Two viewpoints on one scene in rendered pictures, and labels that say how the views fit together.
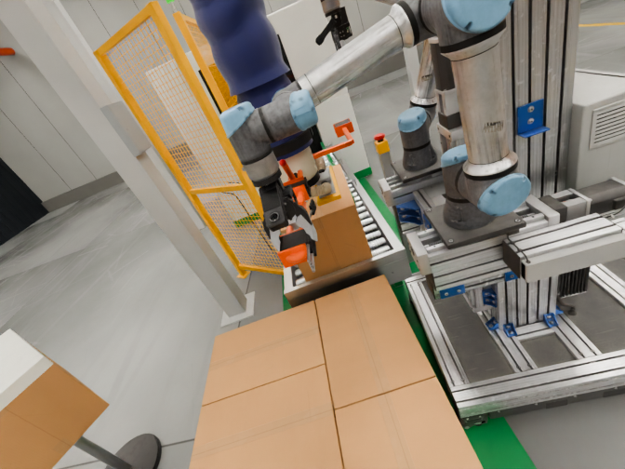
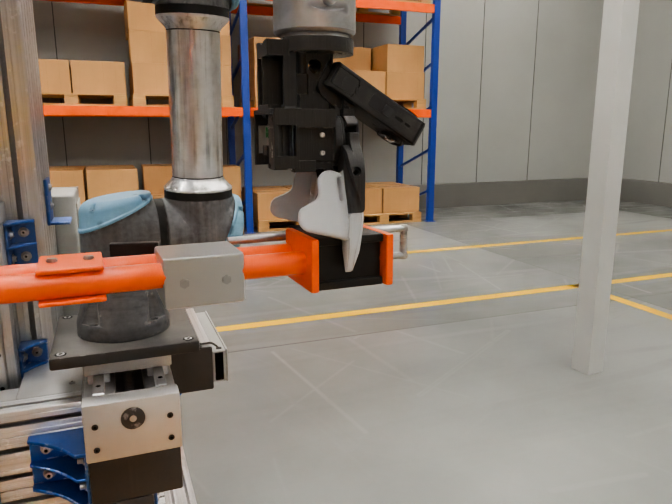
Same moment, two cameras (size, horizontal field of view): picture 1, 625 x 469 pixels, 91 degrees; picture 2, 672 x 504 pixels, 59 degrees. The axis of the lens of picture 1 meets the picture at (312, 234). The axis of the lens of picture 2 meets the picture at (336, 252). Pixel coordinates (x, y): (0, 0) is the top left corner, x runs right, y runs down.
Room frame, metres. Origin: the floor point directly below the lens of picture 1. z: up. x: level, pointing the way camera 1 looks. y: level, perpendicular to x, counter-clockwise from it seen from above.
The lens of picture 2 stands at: (0.98, 0.53, 1.38)
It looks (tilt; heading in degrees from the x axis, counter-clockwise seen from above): 12 degrees down; 237
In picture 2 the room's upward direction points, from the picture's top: straight up
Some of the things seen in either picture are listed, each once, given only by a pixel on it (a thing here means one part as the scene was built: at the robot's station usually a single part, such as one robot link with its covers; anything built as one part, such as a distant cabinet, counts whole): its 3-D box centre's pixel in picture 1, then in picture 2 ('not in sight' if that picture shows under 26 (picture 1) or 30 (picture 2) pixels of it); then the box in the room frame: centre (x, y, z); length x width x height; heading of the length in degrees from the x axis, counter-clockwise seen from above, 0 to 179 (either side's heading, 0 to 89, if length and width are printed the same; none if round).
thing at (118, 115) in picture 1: (127, 128); not in sight; (2.14, 0.76, 1.62); 0.20 x 0.05 x 0.30; 174
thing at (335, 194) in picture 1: (324, 180); not in sight; (1.25, -0.14, 1.15); 0.34 x 0.10 x 0.05; 170
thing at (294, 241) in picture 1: (294, 247); (338, 255); (0.67, 0.06, 1.25); 0.08 x 0.07 x 0.05; 170
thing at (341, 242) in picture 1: (325, 221); not in sight; (1.63, -0.10, 0.75); 0.60 x 0.40 x 0.40; 170
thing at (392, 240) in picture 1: (354, 185); not in sight; (2.43, -0.52, 0.50); 2.31 x 0.05 x 0.19; 174
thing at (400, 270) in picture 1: (350, 287); not in sight; (1.30, -0.07, 0.48); 0.70 x 0.03 x 0.15; 84
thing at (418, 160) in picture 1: (418, 152); not in sight; (1.25, -0.58, 1.09); 0.15 x 0.15 x 0.10
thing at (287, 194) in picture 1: (276, 194); (307, 108); (0.70, 0.04, 1.40); 0.09 x 0.08 x 0.12; 169
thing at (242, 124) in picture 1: (246, 132); not in sight; (0.69, 0.04, 1.55); 0.09 x 0.08 x 0.11; 83
